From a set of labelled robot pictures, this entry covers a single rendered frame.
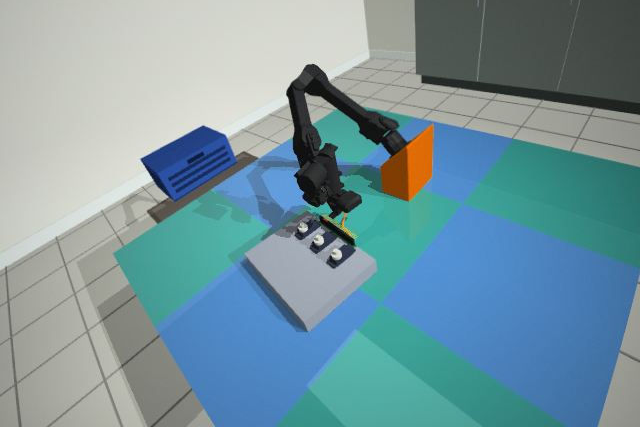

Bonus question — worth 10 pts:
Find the black pin header strip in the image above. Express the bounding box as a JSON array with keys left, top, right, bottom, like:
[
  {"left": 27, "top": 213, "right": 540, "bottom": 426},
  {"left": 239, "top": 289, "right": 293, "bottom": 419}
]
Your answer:
[{"left": 319, "top": 215, "right": 356, "bottom": 248}]

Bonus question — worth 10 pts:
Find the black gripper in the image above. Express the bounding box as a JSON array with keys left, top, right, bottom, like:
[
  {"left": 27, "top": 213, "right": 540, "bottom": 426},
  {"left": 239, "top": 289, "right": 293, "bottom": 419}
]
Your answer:
[{"left": 324, "top": 170, "right": 362, "bottom": 215}]

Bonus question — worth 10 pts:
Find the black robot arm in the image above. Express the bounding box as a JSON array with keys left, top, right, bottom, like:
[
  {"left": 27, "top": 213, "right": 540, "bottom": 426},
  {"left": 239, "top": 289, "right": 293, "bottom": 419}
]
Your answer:
[{"left": 286, "top": 64, "right": 410, "bottom": 207}]

